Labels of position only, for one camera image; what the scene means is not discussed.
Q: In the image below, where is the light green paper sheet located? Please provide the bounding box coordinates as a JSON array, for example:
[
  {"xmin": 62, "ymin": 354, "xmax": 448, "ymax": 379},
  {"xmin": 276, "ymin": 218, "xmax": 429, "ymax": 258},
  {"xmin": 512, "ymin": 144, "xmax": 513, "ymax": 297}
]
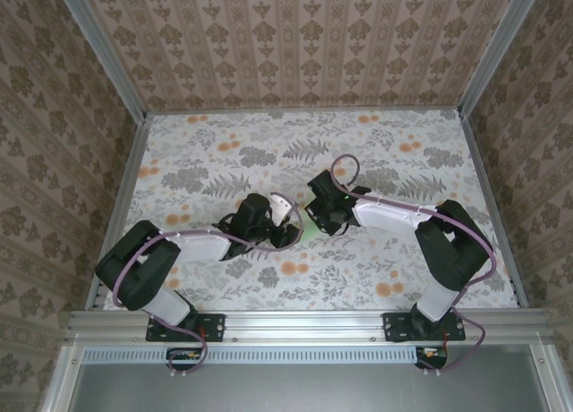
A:
[{"xmin": 300, "ymin": 208, "xmax": 321, "ymax": 242}]

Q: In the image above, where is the floral tablecloth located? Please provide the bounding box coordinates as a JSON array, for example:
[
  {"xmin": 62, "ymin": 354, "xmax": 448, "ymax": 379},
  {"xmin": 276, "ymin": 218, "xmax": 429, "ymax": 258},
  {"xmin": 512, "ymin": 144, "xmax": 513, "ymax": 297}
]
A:
[{"xmin": 91, "ymin": 109, "xmax": 527, "ymax": 313}]

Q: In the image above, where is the grey metal panel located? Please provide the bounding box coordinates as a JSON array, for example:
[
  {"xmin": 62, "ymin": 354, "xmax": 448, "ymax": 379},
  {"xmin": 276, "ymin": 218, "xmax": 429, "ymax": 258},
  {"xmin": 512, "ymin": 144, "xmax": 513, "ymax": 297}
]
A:
[{"xmin": 69, "ymin": 362, "xmax": 550, "ymax": 412}]

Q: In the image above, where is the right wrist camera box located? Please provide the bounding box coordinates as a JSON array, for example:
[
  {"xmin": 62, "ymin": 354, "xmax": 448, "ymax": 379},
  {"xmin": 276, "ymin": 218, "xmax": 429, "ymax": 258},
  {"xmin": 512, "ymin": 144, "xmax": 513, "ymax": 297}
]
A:
[{"xmin": 306, "ymin": 169, "xmax": 346, "ymax": 207}]

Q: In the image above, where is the long aluminium base rail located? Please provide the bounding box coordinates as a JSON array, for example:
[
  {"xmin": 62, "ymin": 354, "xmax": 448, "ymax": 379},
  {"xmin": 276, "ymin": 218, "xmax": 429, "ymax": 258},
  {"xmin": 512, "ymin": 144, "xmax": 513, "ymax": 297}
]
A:
[{"xmin": 64, "ymin": 308, "xmax": 556, "ymax": 344}]

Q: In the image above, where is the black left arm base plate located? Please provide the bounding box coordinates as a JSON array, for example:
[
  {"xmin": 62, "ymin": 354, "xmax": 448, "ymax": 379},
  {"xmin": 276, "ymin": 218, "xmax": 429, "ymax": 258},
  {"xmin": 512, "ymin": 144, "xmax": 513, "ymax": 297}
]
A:
[{"xmin": 145, "ymin": 312, "xmax": 227, "ymax": 343}]

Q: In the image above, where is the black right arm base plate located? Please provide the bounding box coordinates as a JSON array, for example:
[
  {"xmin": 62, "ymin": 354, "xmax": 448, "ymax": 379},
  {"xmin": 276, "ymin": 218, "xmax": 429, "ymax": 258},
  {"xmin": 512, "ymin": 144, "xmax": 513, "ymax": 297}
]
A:
[{"xmin": 382, "ymin": 312, "xmax": 466, "ymax": 343}]

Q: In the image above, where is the aluminium table side rail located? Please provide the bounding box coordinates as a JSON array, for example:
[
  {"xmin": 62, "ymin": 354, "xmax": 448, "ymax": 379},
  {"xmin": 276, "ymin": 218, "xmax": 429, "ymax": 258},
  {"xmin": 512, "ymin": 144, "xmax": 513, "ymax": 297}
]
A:
[
  {"xmin": 84, "ymin": 111, "xmax": 156, "ymax": 313},
  {"xmin": 458, "ymin": 109, "xmax": 532, "ymax": 309}
]

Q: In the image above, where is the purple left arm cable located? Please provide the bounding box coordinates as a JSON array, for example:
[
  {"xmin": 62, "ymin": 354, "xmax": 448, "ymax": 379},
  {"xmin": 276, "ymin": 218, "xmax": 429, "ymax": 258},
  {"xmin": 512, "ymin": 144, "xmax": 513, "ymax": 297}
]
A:
[{"xmin": 111, "ymin": 192, "xmax": 302, "ymax": 380}]

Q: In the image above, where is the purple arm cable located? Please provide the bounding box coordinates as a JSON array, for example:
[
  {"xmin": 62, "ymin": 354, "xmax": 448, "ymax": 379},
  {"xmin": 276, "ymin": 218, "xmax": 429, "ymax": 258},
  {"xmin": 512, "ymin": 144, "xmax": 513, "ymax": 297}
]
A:
[
  {"xmin": 329, "ymin": 154, "xmax": 497, "ymax": 378},
  {"xmin": 111, "ymin": 192, "xmax": 302, "ymax": 380}
]

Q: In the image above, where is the slotted grey cable duct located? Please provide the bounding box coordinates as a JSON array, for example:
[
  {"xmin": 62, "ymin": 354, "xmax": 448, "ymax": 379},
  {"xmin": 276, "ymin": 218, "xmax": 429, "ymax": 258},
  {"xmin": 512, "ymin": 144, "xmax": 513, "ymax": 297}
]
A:
[{"xmin": 82, "ymin": 344, "xmax": 420, "ymax": 364}]

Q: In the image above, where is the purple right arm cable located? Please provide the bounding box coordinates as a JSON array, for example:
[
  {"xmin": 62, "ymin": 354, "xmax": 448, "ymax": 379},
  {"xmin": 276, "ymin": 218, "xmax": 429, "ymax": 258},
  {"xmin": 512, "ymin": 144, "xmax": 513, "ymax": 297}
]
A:
[{"xmin": 329, "ymin": 154, "xmax": 497, "ymax": 378}]

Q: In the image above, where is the aluminium frame post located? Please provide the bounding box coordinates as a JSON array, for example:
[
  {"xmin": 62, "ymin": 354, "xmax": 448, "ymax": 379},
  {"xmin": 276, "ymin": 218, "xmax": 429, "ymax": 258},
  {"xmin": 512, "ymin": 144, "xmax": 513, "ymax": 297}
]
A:
[
  {"xmin": 456, "ymin": 0, "xmax": 559, "ymax": 117},
  {"xmin": 56, "ymin": 0, "xmax": 151, "ymax": 122}
]

